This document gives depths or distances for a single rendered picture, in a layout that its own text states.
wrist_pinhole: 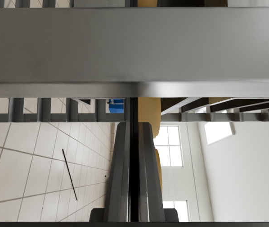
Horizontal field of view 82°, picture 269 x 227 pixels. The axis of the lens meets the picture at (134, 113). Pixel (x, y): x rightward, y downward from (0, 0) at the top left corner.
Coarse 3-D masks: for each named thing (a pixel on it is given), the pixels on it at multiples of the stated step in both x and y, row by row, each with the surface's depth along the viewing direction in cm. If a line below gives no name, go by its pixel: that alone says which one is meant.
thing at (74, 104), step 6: (72, 0) 53; (72, 6) 53; (66, 102) 48; (72, 102) 51; (78, 102) 51; (66, 108) 48; (72, 108) 51; (78, 108) 51; (66, 114) 48; (72, 114) 50; (66, 120) 48; (72, 120) 50
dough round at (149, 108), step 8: (144, 104) 12; (152, 104) 12; (160, 104) 12; (144, 112) 12; (152, 112) 12; (160, 112) 12; (144, 120) 12; (152, 120) 12; (160, 120) 12; (152, 128) 12
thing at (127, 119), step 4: (128, 0) 54; (128, 4) 54; (124, 100) 48; (128, 100) 51; (124, 104) 48; (128, 104) 51; (124, 108) 48; (128, 108) 51; (124, 112) 48; (128, 112) 50; (124, 116) 48; (128, 116) 50; (124, 120) 48; (128, 120) 50
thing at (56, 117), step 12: (0, 120) 51; (24, 120) 51; (60, 120) 51; (84, 120) 51; (108, 120) 51; (120, 120) 51; (168, 120) 50; (192, 120) 50; (204, 120) 50; (216, 120) 50; (228, 120) 50; (252, 120) 50
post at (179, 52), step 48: (0, 48) 6; (48, 48) 6; (96, 48) 6; (144, 48) 6; (192, 48) 6; (240, 48) 6; (0, 96) 8; (48, 96) 8; (96, 96) 8; (144, 96) 8; (192, 96) 8; (240, 96) 8
